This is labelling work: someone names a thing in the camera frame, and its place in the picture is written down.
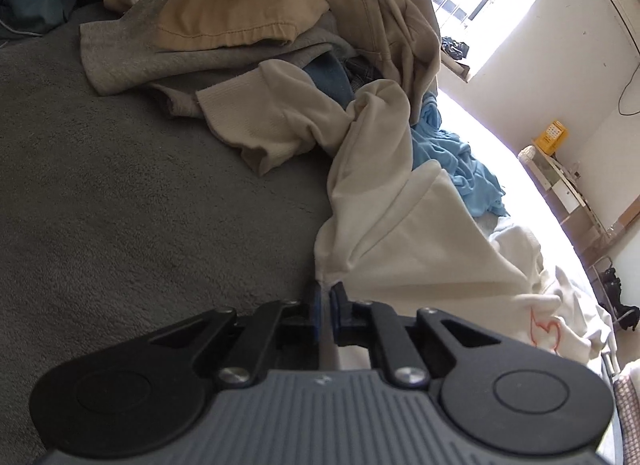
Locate cream white sweatshirt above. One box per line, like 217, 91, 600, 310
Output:
196, 60, 612, 364

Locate dark clothes on windowsill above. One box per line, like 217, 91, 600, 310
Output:
440, 36, 470, 61

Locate folded pink checked cloth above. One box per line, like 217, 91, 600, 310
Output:
613, 374, 639, 465

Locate black bag on floor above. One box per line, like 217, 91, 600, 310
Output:
599, 267, 640, 331

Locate white shelf cabinet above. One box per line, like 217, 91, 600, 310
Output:
518, 145, 639, 263

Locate grey fleece bed blanket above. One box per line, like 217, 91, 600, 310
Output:
1, 6, 330, 464

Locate yellow box on shelf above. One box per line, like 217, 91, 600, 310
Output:
534, 120, 568, 156

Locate light blue shirt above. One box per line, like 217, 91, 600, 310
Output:
411, 91, 508, 218

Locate grey sweatshirt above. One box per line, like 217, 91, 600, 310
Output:
79, 0, 356, 117

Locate dark blue puffer jacket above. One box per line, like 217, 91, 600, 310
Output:
1, 0, 76, 40

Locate tan beige trousers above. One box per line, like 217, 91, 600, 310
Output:
154, 0, 440, 108

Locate white wall air conditioner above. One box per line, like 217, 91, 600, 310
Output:
608, 0, 640, 52

